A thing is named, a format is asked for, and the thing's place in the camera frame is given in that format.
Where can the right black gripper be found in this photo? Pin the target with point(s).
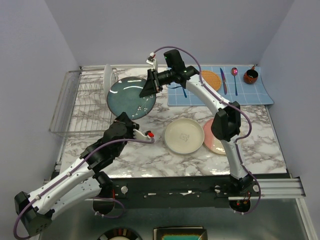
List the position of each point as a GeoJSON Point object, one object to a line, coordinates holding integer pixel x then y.
{"type": "Point", "coordinates": [149, 88]}

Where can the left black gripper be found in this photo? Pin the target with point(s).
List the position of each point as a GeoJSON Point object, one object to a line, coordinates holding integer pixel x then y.
{"type": "Point", "coordinates": [130, 125]}

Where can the wire dish rack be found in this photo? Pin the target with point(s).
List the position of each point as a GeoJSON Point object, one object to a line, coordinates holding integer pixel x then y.
{"type": "Point", "coordinates": [81, 108]}

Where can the cream white plate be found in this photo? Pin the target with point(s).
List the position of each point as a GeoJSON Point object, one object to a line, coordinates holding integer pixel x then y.
{"type": "Point", "coordinates": [184, 131]}

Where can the pink and cream plate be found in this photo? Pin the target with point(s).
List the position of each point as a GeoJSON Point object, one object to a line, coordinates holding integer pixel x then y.
{"type": "Point", "coordinates": [210, 141]}

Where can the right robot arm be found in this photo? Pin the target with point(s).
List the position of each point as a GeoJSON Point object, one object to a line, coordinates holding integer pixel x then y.
{"type": "Point", "coordinates": [226, 115]}

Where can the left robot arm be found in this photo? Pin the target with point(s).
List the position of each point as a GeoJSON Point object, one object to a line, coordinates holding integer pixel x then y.
{"type": "Point", "coordinates": [82, 180]}

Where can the blue metal fork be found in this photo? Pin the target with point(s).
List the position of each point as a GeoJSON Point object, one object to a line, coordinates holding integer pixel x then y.
{"type": "Point", "coordinates": [184, 92]}

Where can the woven wicker trivet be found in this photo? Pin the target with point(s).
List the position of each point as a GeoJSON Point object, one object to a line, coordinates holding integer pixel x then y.
{"type": "Point", "coordinates": [212, 79]}

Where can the iridescent table knife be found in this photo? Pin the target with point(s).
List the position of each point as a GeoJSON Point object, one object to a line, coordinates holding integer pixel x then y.
{"type": "Point", "coordinates": [225, 89]}

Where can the iridescent spoon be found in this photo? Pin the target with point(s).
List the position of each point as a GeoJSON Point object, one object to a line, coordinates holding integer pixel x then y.
{"type": "Point", "coordinates": [234, 72]}

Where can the blue tiled placemat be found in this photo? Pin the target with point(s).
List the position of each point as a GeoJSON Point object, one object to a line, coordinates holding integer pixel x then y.
{"type": "Point", "coordinates": [248, 94]}

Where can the black mounting base bar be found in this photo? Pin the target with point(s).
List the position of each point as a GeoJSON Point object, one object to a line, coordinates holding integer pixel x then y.
{"type": "Point", "coordinates": [139, 202]}

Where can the brown ceramic cup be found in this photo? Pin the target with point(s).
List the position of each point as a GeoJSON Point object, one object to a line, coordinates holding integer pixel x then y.
{"type": "Point", "coordinates": [250, 76]}

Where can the round striped object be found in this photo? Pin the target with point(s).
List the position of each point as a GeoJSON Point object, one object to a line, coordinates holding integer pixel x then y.
{"type": "Point", "coordinates": [120, 233]}

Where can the dark rectangular tray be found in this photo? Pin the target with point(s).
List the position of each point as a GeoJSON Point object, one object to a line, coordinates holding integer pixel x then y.
{"type": "Point", "coordinates": [180, 233]}

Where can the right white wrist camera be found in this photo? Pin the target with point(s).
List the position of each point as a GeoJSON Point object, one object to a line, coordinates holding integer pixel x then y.
{"type": "Point", "coordinates": [151, 60]}

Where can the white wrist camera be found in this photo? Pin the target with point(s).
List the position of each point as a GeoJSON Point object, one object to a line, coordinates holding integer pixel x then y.
{"type": "Point", "coordinates": [143, 137]}
{"type": "Point", "coordinates": [151, 60]}

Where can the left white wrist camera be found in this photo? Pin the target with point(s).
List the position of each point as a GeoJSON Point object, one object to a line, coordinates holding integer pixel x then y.
{"type": "Point", "coordinates": [143, 137]}

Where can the aluminium extrusion rail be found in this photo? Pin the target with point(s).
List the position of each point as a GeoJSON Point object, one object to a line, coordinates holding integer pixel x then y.
{"type": "Point", "coordinates": [283, 188]}

